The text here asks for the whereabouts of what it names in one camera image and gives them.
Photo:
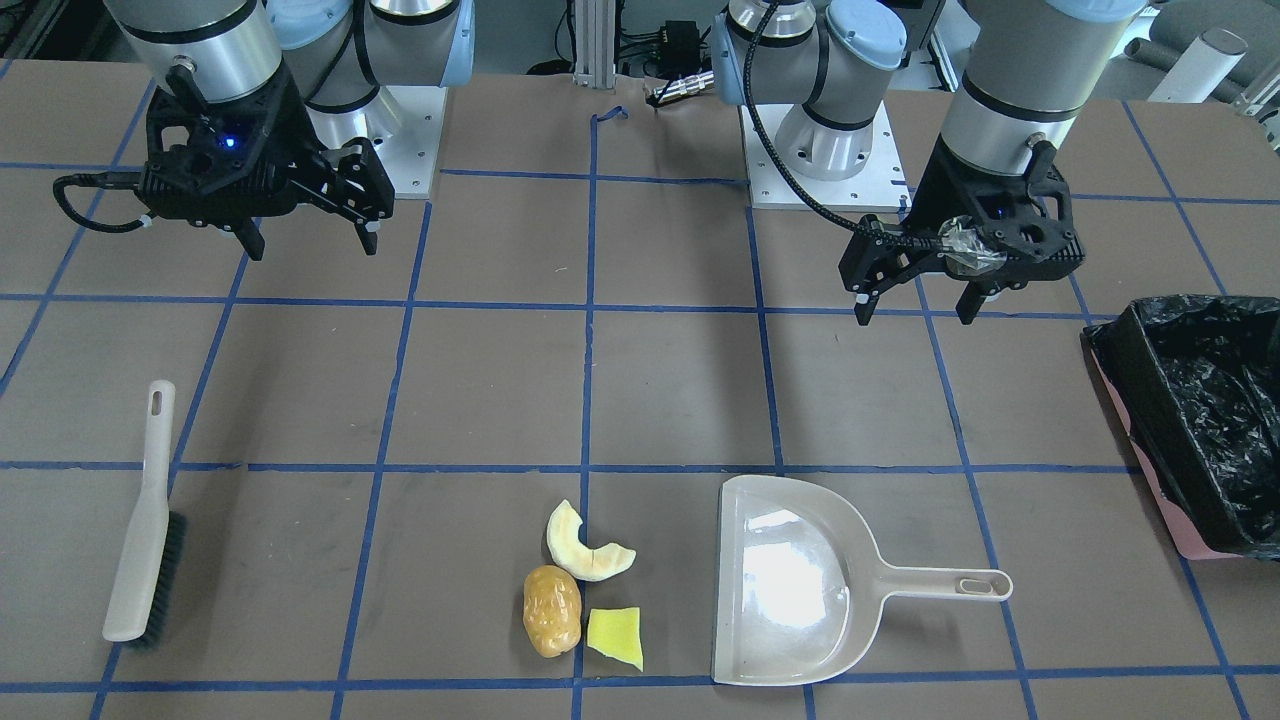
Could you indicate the brown potato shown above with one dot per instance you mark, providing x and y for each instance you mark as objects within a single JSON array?
[{"x": 552, "y": 611}]

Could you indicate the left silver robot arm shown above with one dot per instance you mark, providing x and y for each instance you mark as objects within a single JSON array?
[{"x": 1031, "y": 69}]

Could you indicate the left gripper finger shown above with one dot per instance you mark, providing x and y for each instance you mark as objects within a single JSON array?
[
  {"x": 971, "y": 301},
  {"x": 865, "y": 305}
]

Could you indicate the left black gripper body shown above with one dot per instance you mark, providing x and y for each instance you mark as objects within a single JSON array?
[{"x": 942, "y": 200}]

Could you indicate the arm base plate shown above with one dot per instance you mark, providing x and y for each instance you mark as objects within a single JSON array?
[
  {"x": 844, "y": 170},
  {"x": 405, "y": 123}
]

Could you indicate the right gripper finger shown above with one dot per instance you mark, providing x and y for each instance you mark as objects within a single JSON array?
[
  {"x": 367, "y": 233},
  {"x": 249, "y": 235}
]

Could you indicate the bin with black liner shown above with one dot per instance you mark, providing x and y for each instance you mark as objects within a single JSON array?
[{"x": 1196, "y": 376}]

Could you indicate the beige plastic dustpan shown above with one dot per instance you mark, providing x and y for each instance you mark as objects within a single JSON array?
[{"x": 801, "y": 584}]

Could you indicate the beige hand brush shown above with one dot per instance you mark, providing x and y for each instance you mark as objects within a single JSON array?
[{"x": 154, "y": 539}]

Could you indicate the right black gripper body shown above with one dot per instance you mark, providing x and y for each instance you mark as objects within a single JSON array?
[{"x": 293, "y": 140}]

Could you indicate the pale melon rind slice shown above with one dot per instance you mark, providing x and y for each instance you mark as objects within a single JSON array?
[{"x": 582, "y": 562}]

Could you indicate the aluminium frame post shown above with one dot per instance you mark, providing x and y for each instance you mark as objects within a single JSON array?
[{"x": 594, "y": 44}]

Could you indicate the yellow sponge piece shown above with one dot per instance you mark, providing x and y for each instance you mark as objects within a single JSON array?
[{"x": 616, "y": 634}]

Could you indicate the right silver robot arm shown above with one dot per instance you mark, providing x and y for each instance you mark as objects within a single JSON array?
[{"x": 338, "y": 52}]

